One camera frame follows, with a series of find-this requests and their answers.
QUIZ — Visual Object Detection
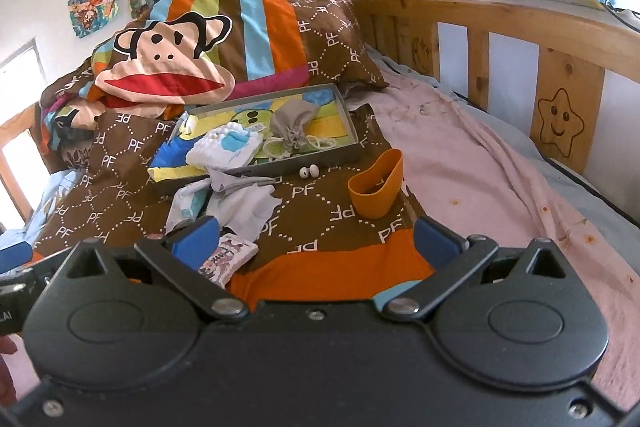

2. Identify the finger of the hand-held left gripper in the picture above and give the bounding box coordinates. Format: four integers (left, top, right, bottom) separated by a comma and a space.
0, 242, 56, 282

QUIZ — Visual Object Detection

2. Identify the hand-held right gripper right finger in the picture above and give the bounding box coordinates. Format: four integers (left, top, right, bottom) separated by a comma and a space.
381, 216, 568, 323

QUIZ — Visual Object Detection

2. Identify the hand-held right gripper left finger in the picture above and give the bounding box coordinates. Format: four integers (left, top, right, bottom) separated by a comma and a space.
62, 216, 249, 320

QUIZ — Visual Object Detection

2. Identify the pink printed small packet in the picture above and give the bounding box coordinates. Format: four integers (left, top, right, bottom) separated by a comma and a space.
197, 234, 259, 284

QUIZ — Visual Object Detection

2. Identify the white cloth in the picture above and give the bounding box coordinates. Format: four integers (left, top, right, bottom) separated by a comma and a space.
206, 172, 284, 244

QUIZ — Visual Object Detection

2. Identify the orange soft cup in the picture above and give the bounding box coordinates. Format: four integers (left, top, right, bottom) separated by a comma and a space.
348, 149, 405, 219

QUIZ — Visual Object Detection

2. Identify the grey shallow cardboard box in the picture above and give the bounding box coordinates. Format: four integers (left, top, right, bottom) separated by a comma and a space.
149, 83, 363, 198

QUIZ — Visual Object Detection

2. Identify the white blue bumpy soft pack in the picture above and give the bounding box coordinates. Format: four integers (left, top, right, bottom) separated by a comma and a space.
186, 127, 264, 171

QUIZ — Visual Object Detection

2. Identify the light blue blanket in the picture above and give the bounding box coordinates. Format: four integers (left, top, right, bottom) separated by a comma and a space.
0, 171, 87, 258

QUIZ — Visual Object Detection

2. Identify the pink bedsheet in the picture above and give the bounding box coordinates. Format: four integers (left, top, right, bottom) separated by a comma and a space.
367, 47, 640, 410

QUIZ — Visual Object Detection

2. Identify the brown leaf print pillow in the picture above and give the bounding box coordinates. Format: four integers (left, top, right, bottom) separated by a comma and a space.
54, 141, 102, 174

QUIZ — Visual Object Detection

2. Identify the brown orange lattice quilt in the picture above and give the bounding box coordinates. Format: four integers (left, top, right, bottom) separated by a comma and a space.
30, 57, 437, 310

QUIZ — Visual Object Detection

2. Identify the striped monkey print pillow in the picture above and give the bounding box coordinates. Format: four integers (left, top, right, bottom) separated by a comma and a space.
92, 0, 314, 108

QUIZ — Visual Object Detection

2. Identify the brown lattice print pillow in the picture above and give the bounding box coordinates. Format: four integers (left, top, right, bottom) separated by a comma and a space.
280, 0, 389, 91

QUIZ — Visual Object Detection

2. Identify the plain wooden bed rail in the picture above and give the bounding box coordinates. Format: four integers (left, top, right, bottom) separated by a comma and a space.
0, 103, 47, 228

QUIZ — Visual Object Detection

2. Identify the grey drawstring pouch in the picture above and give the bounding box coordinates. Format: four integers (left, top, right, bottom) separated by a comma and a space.
262, 99, 347, 158

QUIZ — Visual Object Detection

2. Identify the star carved wooden bed rail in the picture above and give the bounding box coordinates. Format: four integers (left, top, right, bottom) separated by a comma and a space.
350, 0, 640, 176

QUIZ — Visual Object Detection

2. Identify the black cable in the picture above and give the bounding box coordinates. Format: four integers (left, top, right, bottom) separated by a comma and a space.
606, 1, 640, 31

